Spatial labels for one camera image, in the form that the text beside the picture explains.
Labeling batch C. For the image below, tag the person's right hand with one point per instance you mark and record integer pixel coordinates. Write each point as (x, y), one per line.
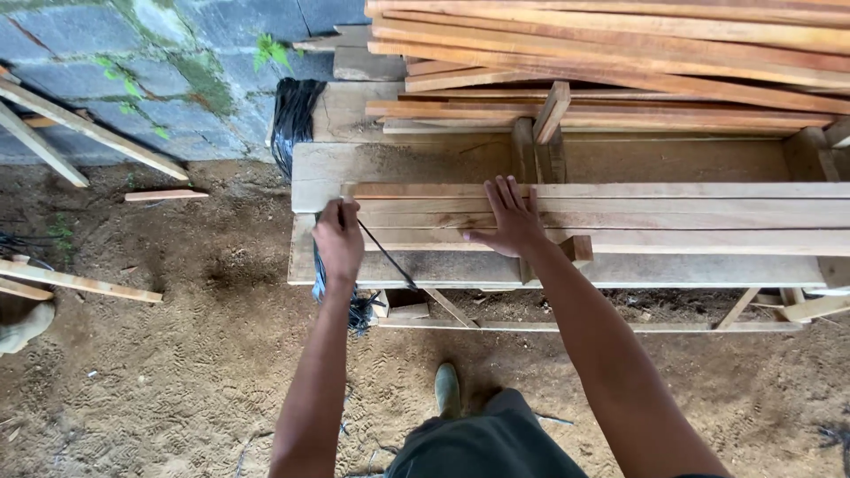
(515, 229)

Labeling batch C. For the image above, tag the person's left hand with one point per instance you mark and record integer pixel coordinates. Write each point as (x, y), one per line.
(338, 242)

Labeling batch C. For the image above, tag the person's left fingers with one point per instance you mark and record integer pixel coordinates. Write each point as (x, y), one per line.
(344, 211)

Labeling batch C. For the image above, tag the reddish wooden slat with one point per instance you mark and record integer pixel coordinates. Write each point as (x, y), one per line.
(631, 190)

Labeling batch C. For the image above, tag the wide pale wooden slat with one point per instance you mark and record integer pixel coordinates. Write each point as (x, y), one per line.
(664, 242)

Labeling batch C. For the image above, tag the rough wooden workbench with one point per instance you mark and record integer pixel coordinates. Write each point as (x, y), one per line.
(431, 166)

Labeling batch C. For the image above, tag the green weed plant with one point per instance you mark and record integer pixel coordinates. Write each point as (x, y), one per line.
(271, 52)

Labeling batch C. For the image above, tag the short reddish wood offcut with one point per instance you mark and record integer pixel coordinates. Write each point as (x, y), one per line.
(166, 195)

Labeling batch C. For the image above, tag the green rubber boot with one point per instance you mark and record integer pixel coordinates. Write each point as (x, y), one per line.
(447, 388)

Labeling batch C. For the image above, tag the short wooden slat piece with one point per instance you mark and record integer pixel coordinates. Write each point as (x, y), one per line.
(551, 113)

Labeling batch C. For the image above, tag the small wooden block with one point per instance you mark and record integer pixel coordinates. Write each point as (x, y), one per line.
(578, 249)

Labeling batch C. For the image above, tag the long weathered wooden batten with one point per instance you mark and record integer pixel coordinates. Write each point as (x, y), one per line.
(93, 129)

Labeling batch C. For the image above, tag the person's dark green trousers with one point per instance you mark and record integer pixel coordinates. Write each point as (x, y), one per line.
(485, 441)

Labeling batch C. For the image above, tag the long pale wooden batten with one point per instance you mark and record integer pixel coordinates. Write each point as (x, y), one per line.
(79, 280)

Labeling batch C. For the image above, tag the pile of long wooden slats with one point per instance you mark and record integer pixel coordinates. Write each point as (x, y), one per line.
(597, 40)

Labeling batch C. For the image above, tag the short pale wooden batten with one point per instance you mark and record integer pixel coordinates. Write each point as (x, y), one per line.
(23, 289)

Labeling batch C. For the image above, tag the worn grey boot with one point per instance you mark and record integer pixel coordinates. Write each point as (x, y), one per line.
(23, 326)

